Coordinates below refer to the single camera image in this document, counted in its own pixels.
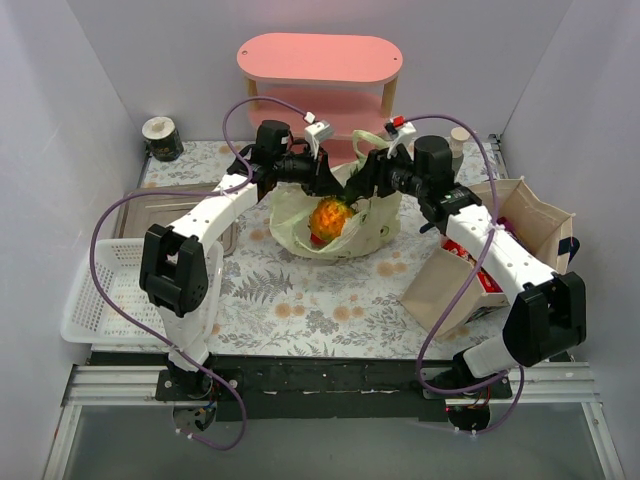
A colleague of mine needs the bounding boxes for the toy pineapple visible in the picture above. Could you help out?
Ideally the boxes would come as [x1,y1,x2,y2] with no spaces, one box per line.
[308,197,358,243]

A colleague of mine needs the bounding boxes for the green plastic grocery bag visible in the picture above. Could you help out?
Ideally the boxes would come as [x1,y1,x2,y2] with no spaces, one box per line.
[268,128,402,260]

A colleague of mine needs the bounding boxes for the beige canvas tote bag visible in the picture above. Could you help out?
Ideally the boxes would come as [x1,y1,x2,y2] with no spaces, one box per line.
[401,179,573,336]

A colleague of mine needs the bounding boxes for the red toy apple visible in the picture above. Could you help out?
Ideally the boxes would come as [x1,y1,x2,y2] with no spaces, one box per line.
[310,233,329,248]

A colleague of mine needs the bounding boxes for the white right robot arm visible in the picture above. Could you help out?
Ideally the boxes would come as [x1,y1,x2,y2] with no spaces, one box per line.
[344,135,586,398]

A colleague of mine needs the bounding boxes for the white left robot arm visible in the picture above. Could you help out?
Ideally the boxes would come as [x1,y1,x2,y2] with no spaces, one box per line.
[140,120,342,400]

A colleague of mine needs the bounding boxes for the grey pump soap bottle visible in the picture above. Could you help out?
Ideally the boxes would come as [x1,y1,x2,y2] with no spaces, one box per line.
[449,127,471,174]

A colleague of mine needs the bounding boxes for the pink three-tier shelf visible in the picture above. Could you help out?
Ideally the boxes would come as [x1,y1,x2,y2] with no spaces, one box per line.
[236,33,403,166]

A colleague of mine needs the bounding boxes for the purple snack package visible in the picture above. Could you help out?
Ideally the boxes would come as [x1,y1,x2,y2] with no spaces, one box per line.
[497,216,517,238]

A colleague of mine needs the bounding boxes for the floral patterned table mat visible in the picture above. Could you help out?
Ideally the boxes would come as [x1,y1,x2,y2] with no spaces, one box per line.
[141,141,509,360]

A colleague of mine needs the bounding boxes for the red snack package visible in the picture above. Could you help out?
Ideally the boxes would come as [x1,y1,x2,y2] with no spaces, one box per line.
[439,237,504,296]

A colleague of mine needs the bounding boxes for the stainless steel tray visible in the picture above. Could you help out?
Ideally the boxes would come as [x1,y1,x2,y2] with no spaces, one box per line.
[115,183,216,238]

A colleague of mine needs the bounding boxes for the white plastic basket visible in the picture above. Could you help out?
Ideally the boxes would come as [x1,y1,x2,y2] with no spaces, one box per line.
[61,238,224,347]

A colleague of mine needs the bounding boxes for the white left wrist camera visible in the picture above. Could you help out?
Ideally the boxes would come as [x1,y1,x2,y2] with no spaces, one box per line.
[304,120,334,150]

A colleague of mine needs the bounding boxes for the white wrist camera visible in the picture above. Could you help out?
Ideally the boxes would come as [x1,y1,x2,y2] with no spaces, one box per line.
[304,120,334,150]
[384,116,417,157]

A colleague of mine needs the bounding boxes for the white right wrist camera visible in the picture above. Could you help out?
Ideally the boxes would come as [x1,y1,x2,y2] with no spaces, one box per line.
[384,116,417,157]

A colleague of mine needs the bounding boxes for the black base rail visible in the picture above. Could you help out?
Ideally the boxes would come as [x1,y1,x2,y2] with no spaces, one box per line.
[154,354,514,421]

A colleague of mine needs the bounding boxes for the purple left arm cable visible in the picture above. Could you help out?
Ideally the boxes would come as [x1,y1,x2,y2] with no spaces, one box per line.
[89,95,316,450]

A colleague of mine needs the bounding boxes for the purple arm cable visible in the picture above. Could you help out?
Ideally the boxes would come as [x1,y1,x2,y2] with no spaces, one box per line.
[394,114,526,435]
[89,95,316,450]

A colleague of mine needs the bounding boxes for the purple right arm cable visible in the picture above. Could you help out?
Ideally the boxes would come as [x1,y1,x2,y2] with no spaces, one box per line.
[394,114,526,435]

